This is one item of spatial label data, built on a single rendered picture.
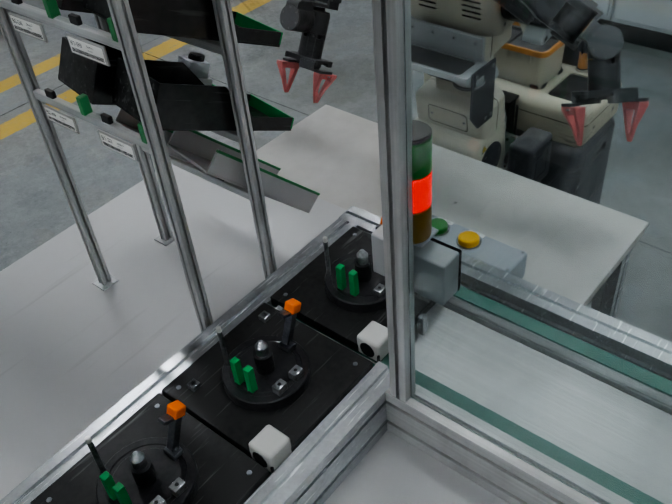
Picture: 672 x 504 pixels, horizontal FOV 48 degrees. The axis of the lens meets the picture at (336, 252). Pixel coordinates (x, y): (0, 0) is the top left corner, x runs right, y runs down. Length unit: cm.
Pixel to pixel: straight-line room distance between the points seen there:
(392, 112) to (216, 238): 89
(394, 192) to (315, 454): 43
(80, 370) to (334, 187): 70
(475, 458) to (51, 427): 72
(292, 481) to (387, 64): 60
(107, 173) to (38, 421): 229
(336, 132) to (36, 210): 186
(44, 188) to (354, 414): 267
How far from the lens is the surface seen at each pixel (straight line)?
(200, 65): 147
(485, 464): 116
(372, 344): 122
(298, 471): 112
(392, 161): 87
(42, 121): 141
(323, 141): 193
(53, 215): 344
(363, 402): 118
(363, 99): 384
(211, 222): 171
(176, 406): 108
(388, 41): 80
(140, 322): 152
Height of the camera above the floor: 189
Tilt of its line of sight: 41 degrees down
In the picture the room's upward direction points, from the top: 6 degrees counter-clockwise
